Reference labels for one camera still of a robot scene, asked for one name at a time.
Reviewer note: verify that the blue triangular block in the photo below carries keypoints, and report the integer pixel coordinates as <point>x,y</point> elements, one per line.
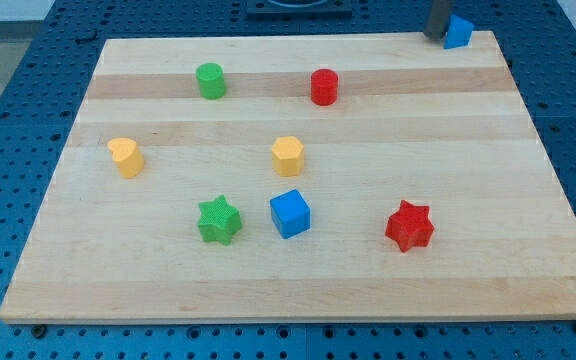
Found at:
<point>459,32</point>

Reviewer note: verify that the wooden board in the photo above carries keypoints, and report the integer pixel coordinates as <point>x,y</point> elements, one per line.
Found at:
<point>412,121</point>

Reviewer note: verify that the yellow heart block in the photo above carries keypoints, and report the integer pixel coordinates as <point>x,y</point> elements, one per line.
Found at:
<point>127,156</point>

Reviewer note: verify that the green cylinder block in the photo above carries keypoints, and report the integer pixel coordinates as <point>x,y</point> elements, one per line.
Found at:
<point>211,82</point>

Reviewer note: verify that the yellow hexagon block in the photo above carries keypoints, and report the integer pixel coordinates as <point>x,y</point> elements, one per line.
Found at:
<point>288,157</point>

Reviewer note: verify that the red cylinder block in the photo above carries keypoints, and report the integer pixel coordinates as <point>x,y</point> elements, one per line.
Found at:
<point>324,87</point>

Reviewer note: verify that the blue cube block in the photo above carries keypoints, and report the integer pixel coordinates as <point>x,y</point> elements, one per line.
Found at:
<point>290,213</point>

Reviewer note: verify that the red star block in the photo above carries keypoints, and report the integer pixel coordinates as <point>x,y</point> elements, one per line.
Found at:
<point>410,226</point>

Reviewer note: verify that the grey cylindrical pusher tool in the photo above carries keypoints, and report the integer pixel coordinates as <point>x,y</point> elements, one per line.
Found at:
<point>438,19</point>

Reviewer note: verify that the green star block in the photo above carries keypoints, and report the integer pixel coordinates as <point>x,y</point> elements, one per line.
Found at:
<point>219,221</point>

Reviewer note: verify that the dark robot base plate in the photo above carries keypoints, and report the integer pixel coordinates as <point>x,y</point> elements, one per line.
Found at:
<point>298,8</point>

